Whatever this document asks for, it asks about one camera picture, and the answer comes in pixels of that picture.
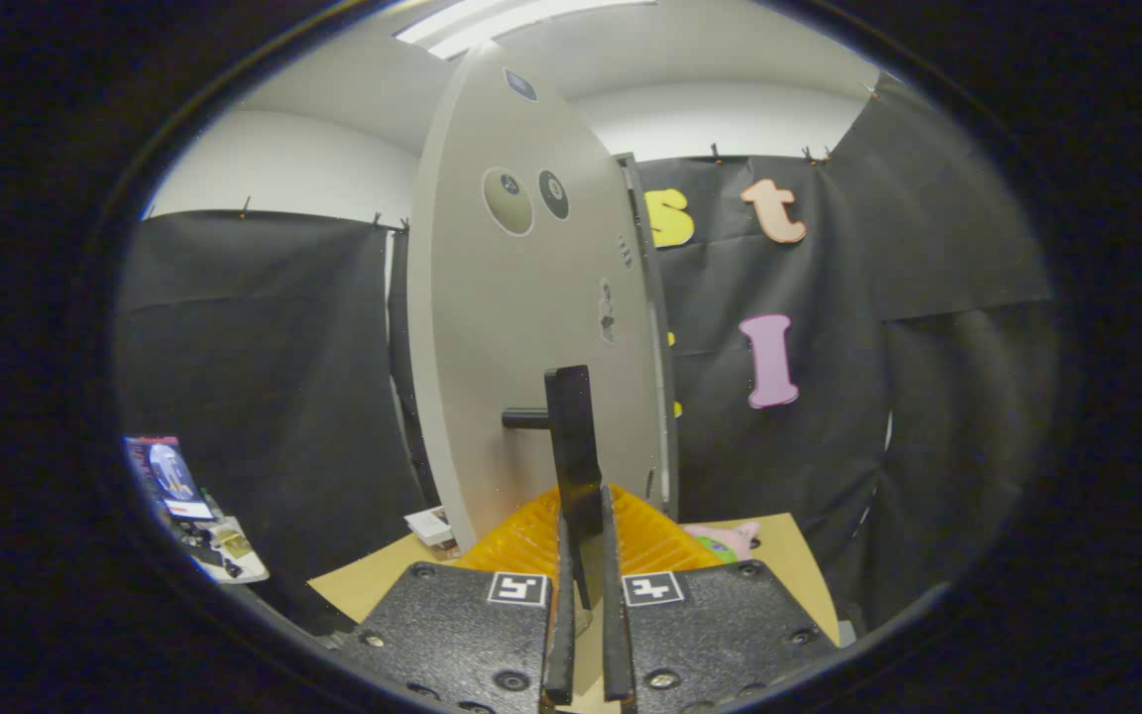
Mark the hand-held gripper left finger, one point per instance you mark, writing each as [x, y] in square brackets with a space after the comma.
[563, 635]

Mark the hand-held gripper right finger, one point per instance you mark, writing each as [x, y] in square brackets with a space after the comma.
[614, 635]

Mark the grey shoe cabinet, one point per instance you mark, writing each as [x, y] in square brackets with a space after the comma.
[658, 327]

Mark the long ceiling light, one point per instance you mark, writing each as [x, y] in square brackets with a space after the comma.
[492, 20]

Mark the black backdrop cloth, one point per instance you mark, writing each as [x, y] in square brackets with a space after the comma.
[264, 377]

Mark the grey shoe cabinet door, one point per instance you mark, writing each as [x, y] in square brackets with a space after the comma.
[502, 327]

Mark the white cover book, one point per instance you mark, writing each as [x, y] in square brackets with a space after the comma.
[429, 524]

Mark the pink and green plush toy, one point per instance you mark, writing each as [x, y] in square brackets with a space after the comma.
[725, 540]

